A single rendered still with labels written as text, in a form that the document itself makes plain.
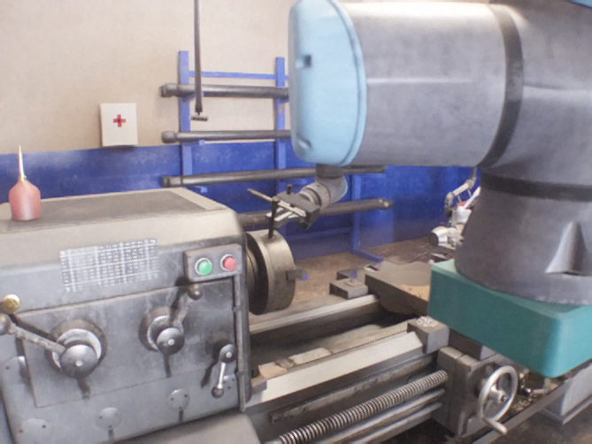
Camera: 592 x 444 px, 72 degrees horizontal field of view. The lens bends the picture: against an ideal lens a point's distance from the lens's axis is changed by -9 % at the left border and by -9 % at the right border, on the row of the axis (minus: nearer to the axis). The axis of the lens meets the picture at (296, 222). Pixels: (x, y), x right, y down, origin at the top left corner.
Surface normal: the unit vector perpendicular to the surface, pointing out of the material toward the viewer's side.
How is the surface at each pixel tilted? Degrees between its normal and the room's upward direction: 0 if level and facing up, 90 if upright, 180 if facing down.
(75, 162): 90
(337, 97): 103
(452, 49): 74
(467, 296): 90
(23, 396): 90
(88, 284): 90
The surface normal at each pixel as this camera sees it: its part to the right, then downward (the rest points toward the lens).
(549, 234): -0.50, -0.16
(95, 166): 0.51, 0.18
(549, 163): -0.60, 0.18
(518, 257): -0.68, -0.19
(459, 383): -0.86, 0.11
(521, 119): -0.02, 0.60
